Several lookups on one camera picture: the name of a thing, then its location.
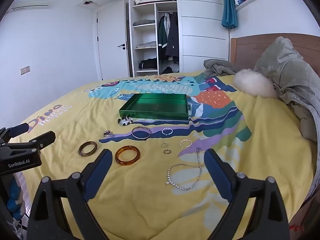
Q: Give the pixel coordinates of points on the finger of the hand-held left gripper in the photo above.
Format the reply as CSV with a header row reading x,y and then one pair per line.
x,y
43,138
17,129

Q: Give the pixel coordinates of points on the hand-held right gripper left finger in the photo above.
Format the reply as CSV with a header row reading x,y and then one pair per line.
x,y
100,172

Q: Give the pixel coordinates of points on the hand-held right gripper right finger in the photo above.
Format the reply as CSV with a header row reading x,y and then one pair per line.
x,y
217,173

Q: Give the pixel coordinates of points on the amber orange bangle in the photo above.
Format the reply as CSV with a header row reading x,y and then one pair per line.
x,y
118,157

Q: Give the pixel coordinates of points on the olive brown bangle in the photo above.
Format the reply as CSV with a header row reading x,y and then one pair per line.
x,y
80,150

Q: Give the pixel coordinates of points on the silver metal wristwatch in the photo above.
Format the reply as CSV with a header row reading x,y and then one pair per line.
x,y
108,134

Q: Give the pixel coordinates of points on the small silver earrings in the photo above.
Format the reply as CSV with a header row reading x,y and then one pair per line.
x,y
124,122

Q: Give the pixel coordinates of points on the green rectangular tray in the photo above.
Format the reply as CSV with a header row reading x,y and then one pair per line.
x,y
155,105

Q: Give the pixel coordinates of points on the thin silver bangle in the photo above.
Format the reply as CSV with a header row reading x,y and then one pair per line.
x,y
136,136

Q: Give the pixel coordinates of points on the yellow printed bedsheet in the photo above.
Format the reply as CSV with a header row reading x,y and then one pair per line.
x,y
150,205

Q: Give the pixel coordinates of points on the white fur trim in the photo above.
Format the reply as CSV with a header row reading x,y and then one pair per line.
x,y
252,82

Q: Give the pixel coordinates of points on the grey crumpled garment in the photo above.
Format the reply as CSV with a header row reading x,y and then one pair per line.
x,y
217,66

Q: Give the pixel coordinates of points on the black bag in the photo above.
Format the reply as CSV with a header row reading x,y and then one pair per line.
x,y
167,70

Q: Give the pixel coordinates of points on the pile of black clothes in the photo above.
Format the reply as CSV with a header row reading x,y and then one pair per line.
x,y
148,64

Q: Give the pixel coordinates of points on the white door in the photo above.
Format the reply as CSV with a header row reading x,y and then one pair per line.
x,y
110,30

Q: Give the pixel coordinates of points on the grey-green padded jacket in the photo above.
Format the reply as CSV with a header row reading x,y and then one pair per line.
x,y
287,67

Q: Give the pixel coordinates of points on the wooden bed headboard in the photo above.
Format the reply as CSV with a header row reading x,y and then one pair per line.
x,y
250,50

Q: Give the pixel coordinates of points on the white air conditioner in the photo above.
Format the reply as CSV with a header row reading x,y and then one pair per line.
x,y
32,1

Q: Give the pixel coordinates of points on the folded light clothes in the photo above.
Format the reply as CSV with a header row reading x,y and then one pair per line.
x,y
146,45

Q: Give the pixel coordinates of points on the hanging black jacket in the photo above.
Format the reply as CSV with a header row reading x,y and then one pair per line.
x,y
173,42

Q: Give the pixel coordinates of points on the hanging green jacket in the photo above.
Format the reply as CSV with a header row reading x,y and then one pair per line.
x,y
162,40

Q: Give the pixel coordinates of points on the folded grey clothes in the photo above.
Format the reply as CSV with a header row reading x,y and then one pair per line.
x,y
143,23

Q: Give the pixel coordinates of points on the hanging white jacket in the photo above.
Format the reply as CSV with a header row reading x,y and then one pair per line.
x,y
167,21

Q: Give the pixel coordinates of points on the teal curtain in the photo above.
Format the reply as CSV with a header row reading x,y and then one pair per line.
x,y
228,5

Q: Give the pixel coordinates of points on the white wardrobe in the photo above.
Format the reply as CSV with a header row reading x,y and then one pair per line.
x,y
200,5

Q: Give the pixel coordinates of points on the wall light switch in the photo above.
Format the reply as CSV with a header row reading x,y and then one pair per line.
x,y
25,70

